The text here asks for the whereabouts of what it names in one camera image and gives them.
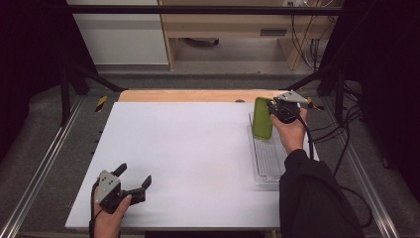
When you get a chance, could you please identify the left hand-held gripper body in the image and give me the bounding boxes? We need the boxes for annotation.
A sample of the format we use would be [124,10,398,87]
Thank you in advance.
[96,170,147,215]

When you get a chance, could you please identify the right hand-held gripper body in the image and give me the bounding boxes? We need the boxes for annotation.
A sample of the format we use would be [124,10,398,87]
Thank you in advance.
[272,90,309,125]

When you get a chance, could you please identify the green phone case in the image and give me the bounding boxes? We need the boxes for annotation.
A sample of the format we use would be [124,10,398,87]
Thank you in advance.
[252,96,274,141]

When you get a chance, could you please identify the clear plastic tray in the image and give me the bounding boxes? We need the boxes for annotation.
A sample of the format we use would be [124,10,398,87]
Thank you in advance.
[247,111,289,191]

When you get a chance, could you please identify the person's right hand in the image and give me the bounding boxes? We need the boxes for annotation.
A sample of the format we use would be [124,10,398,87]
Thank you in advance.
[270,108,309,156]

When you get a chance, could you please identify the person's left hand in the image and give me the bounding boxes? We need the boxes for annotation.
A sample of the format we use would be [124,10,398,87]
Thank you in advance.
[92,188,133,238]

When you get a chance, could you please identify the yellow black hazard tape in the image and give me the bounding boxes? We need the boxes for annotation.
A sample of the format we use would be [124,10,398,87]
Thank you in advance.
[306,96,325,111]

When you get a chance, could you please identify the dark rectangular desk label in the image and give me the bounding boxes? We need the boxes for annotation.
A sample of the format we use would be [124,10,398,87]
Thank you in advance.
[260,28,288,37]

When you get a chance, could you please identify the wooden desk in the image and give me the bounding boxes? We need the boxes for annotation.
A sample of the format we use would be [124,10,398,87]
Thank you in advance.
[157,0,333,71]

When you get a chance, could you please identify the black curtain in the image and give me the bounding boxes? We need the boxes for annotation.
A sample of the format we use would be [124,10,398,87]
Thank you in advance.
[321,0,420,194]
[0,0,97,162]

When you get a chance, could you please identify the white cabinet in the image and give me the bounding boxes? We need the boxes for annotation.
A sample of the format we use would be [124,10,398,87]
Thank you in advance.
[65,0,170,65]

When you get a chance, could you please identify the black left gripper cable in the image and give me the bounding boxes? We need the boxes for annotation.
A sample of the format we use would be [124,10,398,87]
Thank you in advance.
[88,180,101,238]

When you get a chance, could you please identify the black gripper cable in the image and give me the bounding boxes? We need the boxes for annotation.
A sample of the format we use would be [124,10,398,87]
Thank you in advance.
[291,112,315,161]
[88,180,101,238]

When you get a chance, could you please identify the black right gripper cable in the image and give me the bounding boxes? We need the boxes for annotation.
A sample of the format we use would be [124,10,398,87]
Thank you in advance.
[291,112,315,161]

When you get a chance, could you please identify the black metal frame stand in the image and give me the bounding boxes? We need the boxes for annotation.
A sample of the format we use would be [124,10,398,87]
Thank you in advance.
[286,63,347,124]
[59,61,128,127]

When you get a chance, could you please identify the black floor cables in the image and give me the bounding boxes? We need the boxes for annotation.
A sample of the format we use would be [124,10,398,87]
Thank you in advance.
[310,80,374,229]

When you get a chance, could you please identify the yellow-handled tool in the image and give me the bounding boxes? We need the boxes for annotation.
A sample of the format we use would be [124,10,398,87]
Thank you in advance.
[94,95,109,113]

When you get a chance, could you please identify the bundle of cables under desk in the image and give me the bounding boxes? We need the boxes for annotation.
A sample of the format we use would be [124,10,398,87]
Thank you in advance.
[289,14,323,71]

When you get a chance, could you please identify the aluminium floor rail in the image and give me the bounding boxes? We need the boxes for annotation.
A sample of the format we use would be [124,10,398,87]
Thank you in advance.
[0,95,85,238]
[321,98,401,238]

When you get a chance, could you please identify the black horizontal frame bar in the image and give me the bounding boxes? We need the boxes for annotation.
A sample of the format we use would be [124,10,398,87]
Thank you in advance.
[64,4,346,16]

